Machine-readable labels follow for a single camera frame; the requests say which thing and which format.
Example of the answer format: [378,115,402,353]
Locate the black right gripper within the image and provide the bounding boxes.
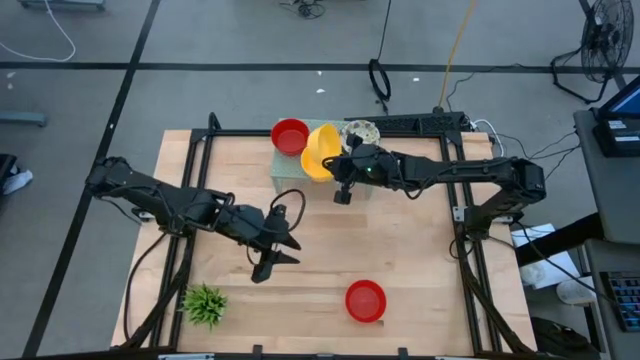
[327,133,401,190]

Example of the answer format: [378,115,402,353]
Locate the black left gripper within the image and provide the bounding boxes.
[217,202,303,285]

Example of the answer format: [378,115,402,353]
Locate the yellow plastic bowl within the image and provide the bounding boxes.
[300,123,344,183]

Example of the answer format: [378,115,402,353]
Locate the large red plastic bowl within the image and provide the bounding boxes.
[270,118,311,157]

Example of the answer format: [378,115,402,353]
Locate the patterned ceramic bowl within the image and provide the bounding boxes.
[341,119,382,152]

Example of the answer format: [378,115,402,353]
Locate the pale green textured mat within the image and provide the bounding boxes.
[269,118,374,196]

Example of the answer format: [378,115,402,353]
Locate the black perforated power bar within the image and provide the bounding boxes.
[344,110,472,135]

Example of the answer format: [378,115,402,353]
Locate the small green artificial plant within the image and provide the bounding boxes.
[179,282,229,332]

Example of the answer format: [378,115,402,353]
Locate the white paper sheets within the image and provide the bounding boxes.
[509,222,582,292]

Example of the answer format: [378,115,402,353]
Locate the grey desk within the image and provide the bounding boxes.
[573,107,640,246]

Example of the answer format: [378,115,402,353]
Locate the black desktop device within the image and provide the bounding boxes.
[592,117,640,159]

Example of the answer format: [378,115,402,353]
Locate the white shoe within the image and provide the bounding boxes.
[0,168,35,197]

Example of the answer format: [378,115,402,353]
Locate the black bag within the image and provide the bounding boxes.
[529,316,601,360]

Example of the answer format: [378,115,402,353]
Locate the computer monitor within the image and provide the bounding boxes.
[597,74,640,121]

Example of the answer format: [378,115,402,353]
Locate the black floor fan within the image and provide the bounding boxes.
[549,0,636,106]

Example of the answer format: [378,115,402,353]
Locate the black keyboard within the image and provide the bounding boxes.
[599,270,640,334]

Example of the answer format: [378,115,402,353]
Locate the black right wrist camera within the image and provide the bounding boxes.
[333,182,354,206]

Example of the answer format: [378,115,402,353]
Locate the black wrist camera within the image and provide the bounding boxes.
[333,182,354,206]
[269,203,290,227]

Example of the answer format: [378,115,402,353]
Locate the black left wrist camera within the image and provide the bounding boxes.
[269,203,290,227]

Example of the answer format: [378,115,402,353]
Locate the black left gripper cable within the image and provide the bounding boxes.
[268,188,308,234]

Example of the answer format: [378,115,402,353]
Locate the coiled black cable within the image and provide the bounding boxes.
[367,58,393,115]

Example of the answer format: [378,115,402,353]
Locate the black aluminium rig frame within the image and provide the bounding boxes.
[112,111,539,360]

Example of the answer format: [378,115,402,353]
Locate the black hanging cable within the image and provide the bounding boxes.
[377,0,394,62]

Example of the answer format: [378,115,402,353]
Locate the black left arm base cable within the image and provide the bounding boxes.
[121,230,172,342]

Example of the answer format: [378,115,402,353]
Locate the yellow hanging cable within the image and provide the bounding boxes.
[437,0,477,110]

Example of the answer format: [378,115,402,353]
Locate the tangled black floor cables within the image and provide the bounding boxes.
[278,0,327,21]

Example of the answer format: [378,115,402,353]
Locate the white floor cable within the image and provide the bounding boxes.
[0,0,77,64]

